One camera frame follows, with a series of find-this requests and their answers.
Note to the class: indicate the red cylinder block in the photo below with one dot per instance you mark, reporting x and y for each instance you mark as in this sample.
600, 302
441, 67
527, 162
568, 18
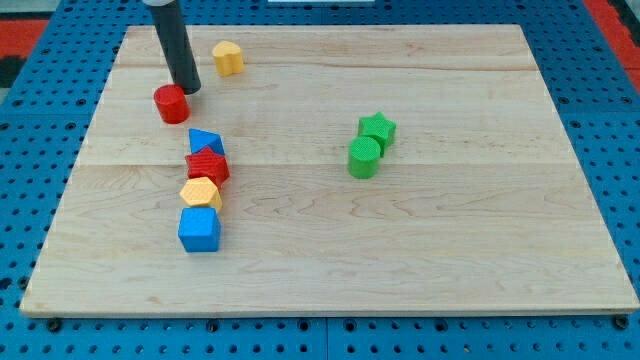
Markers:
172, 104

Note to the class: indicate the green star block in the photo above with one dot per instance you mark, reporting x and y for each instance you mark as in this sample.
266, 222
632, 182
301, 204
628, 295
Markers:
379, 128

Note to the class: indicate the red star block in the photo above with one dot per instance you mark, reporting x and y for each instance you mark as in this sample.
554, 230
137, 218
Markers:
207, 163

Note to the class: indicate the light wooden board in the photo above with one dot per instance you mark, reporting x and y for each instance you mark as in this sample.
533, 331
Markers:
479, 208

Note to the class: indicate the green cylinder block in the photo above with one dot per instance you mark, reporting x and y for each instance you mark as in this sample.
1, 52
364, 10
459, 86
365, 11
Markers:
364, 155

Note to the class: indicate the yellow hexagon block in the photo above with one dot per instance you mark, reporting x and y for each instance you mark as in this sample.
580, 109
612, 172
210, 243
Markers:
201, 192

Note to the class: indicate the blue triangle block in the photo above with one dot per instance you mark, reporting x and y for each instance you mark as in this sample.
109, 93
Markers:
199, 139

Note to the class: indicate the blue cube block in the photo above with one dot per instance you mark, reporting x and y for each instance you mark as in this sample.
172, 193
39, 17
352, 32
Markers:
199, 229

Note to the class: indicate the yellow heart block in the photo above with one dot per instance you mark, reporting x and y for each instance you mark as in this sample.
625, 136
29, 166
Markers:
228, 58

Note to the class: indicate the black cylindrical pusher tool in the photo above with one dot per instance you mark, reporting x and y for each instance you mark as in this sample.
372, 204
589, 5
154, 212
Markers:
174, 40

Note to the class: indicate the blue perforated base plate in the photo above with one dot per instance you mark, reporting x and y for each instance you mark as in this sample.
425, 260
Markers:
49, 107

